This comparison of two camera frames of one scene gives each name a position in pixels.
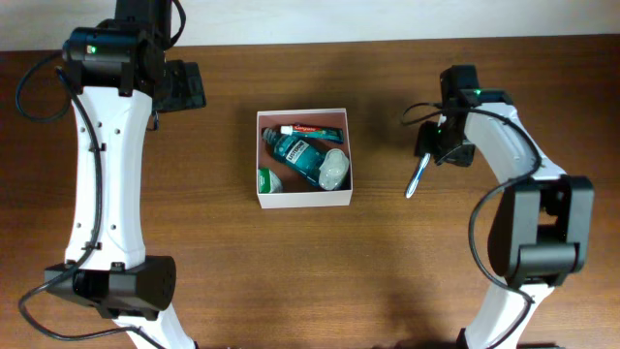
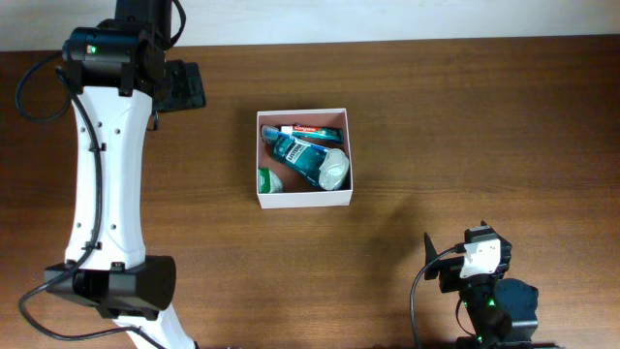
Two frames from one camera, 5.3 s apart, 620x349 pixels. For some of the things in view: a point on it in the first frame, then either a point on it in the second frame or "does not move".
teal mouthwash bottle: x=299 y=155 does not move
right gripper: x=427 y=143 to x=451 y=271
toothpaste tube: x=333 y=135 does not move
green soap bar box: x=268 y=181 does not move
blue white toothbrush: x=414 y=183 to x=271 y=131
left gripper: x=189 y=91 does not move
